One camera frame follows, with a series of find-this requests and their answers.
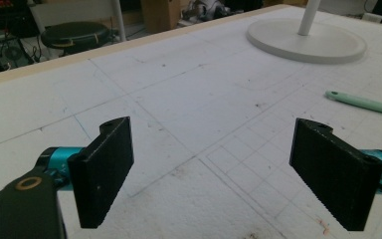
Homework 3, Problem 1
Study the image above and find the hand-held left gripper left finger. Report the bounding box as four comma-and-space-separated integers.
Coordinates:
37, 116, 135, 230

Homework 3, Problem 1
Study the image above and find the white round lamp stand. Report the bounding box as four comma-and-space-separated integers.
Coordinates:
246, 0, 368, 65

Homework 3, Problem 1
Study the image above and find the black round stool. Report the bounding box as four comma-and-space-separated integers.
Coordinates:
40, 21, 111, 56

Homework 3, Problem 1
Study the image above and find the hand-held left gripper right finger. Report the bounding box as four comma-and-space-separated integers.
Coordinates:
288, 118, 382, 232

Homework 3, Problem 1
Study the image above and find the brown cardboard box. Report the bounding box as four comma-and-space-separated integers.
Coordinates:
140, 0, 191, 34

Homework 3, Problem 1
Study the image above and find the white chair frame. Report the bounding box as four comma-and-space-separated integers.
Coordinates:
28, 0, 127, 43

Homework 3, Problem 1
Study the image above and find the mint green handle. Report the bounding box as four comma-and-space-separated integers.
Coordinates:
324, 90, 382, 119

